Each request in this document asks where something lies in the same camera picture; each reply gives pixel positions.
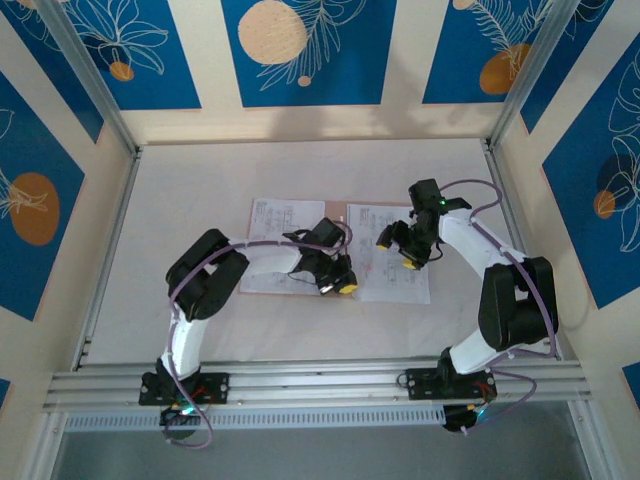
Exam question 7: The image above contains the aluminium front frame beam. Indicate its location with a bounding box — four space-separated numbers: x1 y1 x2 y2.
42 357 594 414

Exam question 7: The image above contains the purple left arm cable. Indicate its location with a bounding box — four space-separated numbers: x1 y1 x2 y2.
162 219 355 450

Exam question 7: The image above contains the grey slotted cable duct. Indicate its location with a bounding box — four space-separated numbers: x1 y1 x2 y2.
64 407 446 432

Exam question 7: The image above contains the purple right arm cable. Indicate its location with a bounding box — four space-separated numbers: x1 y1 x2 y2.
439 178 561 434

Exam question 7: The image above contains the aluminium table edge rail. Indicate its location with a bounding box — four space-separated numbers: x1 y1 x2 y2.
135 137 490 149

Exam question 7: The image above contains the aluminium front frame leg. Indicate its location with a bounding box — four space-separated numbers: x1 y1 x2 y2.
567 399 619 480
29 407 69 480

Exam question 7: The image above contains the black controller module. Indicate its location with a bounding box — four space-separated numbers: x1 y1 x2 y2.
159 405 201 429
442 403 489 434

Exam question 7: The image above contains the white technical drawing paper sheet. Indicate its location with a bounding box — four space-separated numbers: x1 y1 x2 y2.
345 202 432 305
239 198 327 295

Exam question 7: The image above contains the aluminium side frame rail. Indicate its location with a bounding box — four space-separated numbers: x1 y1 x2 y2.
482 139 564 361
69 144 144 374

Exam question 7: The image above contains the aluminium upright frame post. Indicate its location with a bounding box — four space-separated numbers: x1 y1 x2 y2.
487 0 586 149
34 0 141 156

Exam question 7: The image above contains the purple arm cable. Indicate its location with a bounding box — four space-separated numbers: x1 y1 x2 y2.
162 219 355 450
439 178 561 434

